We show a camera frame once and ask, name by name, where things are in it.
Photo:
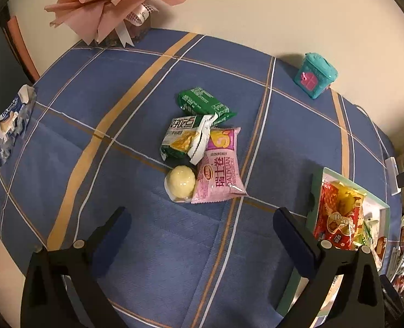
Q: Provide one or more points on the dark green snack packet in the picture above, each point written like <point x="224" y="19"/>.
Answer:
<point x="202" y="104"/>

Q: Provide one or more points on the teal toy box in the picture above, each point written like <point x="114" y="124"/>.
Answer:
<point x="313" y="75"/>

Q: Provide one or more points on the blue plaid tablecloth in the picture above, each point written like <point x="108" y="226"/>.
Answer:
<point x="120" y="85"/>

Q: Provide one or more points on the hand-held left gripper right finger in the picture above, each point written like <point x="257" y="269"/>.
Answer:
<point x="294" y="242"/>

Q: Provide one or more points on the small green white packet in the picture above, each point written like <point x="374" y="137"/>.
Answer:
<point x="371" y="230"/>

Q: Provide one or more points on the white green snack packet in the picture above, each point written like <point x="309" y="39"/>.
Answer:
<point x="181" y="136"/>

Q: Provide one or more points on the pink swiss roll packet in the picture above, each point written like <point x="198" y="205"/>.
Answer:
<point x="220" y="170"/>

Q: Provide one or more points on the yellow snack packet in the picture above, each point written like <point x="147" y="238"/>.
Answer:
<point x="347" y="198"/>

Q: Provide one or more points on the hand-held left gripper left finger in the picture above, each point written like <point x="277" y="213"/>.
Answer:
<point x="111" y="237"/>

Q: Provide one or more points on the yellow jelly cup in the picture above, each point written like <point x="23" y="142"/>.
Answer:
<point x="179" y="181"/>

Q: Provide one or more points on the blue white snack packet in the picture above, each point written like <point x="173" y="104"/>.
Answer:
<point x="12" y="116"/>

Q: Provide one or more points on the pink flower bouquet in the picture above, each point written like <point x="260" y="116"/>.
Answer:
<point x="99" y="10"/>

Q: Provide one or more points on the brown red snack packet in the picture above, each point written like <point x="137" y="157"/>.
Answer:
<point x="381" y="247"/>

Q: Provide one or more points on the brown wooden frame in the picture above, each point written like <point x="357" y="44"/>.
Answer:
<point x="19" y="49"/>

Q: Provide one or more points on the white tray box teal rim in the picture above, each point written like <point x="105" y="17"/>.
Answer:
<point x="377" y="211"/>

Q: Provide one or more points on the white power strip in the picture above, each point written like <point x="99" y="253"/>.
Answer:
<point x="392" y="174"/>

